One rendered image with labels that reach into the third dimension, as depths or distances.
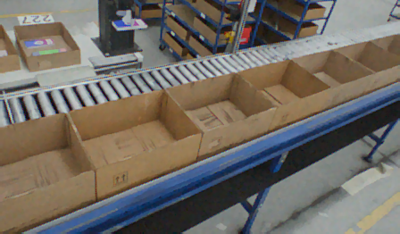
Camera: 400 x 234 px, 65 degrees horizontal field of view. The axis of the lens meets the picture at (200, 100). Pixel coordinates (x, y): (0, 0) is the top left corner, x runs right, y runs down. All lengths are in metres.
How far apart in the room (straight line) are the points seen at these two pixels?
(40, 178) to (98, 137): 0.26
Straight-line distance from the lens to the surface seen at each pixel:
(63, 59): 1.98
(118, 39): 2.12
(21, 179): 1.24
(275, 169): 1.69
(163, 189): 1.14
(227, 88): 1.57
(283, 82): 1.87
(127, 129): 1.37
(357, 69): 2.06
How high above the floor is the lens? 1.82
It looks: 37 degrees down
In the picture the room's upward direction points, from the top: 12 degrees clockwise
